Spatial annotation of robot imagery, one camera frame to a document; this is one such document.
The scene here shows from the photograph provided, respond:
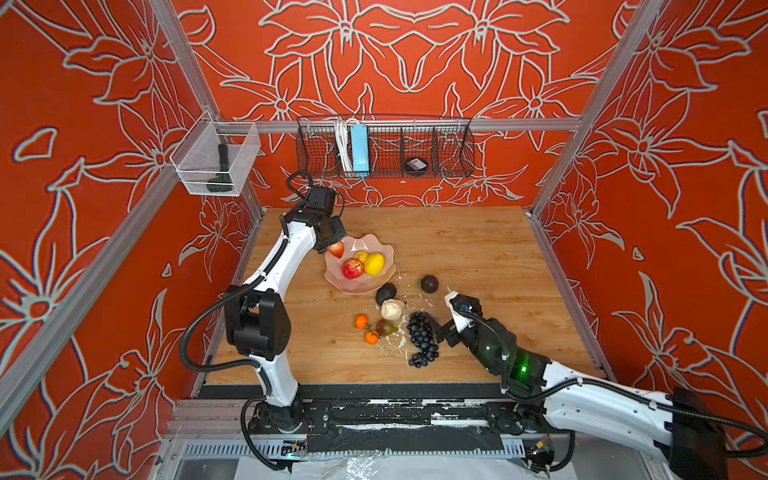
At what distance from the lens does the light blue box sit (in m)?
0.90

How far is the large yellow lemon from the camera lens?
99 cm

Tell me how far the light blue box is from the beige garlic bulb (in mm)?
411

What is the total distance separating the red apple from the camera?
968 mm

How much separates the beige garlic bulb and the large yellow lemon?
12cm

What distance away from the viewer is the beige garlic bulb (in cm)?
88

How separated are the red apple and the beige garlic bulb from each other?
14 cm
